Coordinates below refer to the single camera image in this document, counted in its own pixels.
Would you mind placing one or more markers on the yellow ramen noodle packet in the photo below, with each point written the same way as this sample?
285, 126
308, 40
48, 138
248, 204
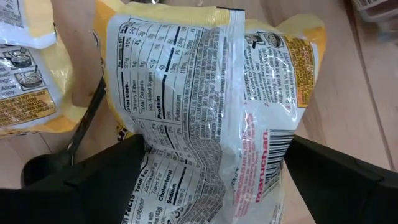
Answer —
34, 102
192, 93

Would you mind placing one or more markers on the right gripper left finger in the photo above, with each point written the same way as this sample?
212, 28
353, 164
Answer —
62, 205

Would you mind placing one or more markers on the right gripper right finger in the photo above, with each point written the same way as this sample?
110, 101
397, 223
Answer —
348, 193

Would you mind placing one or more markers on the black metal spoon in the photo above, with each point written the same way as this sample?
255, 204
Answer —
46, 168

